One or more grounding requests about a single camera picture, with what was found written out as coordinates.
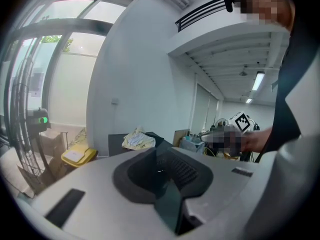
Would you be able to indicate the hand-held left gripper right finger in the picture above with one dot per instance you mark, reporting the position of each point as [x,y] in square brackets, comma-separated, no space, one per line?
[192,177]

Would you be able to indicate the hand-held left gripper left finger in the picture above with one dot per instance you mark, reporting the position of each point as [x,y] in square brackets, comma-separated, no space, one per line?
[136,181]

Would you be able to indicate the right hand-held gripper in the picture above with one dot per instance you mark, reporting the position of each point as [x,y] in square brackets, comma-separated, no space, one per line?
[240,122]

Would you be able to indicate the person's right forearm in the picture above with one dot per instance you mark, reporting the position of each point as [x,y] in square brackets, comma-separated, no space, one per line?
[266,137]

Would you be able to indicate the person's right hand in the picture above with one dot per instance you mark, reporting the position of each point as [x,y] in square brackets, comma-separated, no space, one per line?
[250,140]

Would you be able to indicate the clear plastic storage box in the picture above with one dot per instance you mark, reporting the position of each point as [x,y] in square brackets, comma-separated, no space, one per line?
[192,144]

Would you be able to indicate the brown cardboard sheet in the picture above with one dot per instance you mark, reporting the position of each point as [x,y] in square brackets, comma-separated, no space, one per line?
[180,136]

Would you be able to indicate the pale yellow cloth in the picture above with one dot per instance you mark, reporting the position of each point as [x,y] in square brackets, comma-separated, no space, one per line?
[137,139]

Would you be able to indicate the black table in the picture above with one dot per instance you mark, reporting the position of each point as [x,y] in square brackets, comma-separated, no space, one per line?
[116,141]

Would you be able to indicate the small ceiling lamp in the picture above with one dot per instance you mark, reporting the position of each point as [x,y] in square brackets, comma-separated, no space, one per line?
[249,100]

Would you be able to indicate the yellow lidded bin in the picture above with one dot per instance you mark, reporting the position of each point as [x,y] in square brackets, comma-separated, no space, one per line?
[78,155]

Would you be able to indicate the long ceiling lamp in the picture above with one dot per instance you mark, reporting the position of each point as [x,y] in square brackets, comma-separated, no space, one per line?
[258,81]

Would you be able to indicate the brown cardboard box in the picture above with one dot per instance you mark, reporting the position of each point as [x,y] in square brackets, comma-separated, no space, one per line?
[56,144]

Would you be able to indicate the person's black shirt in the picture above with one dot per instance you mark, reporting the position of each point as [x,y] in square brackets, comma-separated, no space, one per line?
[297,71]

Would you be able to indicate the black balcony railing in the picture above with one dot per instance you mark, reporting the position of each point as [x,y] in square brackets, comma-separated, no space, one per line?
[200,14]

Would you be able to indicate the person's head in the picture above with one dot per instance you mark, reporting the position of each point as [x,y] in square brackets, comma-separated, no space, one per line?
[267,1]

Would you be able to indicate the black framed glass window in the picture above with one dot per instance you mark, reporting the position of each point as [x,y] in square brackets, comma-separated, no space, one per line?
[70,25]

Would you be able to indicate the grey wall switch box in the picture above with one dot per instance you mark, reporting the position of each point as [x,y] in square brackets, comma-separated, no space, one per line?
[115,100]

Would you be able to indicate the black pedestal fan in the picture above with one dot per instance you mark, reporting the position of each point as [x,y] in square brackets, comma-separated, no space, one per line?
[25,124]

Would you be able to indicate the black head-mounted camera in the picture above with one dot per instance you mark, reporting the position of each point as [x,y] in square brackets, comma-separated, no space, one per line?
[229,0]

